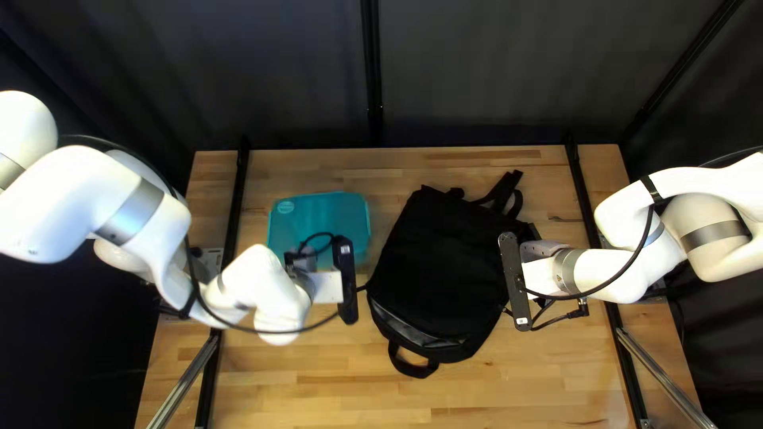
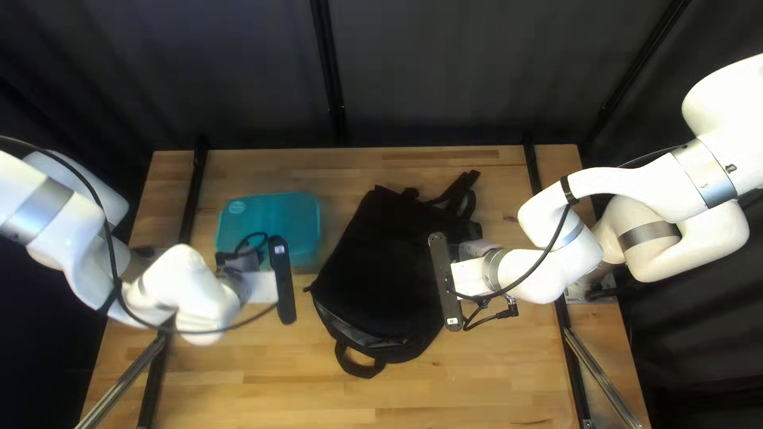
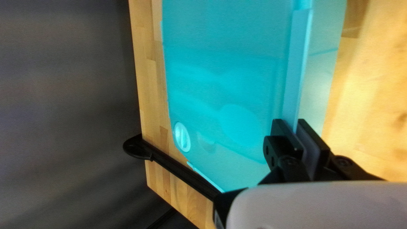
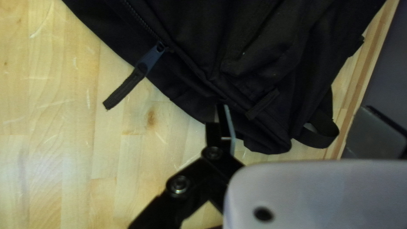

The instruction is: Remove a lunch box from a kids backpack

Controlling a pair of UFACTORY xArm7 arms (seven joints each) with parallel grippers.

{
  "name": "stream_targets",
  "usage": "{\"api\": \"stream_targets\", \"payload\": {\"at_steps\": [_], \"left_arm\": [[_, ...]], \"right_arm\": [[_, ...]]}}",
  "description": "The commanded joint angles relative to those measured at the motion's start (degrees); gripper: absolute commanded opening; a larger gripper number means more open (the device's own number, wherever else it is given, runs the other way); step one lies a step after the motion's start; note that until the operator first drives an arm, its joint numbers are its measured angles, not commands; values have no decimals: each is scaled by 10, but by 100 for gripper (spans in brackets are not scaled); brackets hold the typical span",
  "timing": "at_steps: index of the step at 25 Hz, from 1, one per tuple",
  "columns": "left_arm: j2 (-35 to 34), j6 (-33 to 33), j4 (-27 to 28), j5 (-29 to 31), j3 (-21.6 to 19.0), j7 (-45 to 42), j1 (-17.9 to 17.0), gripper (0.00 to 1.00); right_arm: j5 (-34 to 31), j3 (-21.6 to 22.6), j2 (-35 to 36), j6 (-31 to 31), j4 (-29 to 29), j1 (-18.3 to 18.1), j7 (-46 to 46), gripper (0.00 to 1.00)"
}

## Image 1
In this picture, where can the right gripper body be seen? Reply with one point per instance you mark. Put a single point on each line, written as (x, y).
(539, 262)

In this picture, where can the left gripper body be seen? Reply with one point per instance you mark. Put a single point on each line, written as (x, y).
(328, 287)

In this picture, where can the black backpack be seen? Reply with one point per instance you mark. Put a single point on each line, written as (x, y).
(441, 268)

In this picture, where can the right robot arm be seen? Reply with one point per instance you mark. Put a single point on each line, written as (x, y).
(685, 226)

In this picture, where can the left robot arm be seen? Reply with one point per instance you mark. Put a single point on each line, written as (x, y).
(77, 196)

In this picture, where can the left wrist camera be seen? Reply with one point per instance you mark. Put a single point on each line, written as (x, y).
(346, 280)

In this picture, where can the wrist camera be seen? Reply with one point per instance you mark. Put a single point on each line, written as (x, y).
(515, 280)
(346, 280)

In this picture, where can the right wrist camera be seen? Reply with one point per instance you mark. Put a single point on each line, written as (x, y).
(515, 280)

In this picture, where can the black frame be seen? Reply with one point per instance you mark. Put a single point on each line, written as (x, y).
(371, 65)

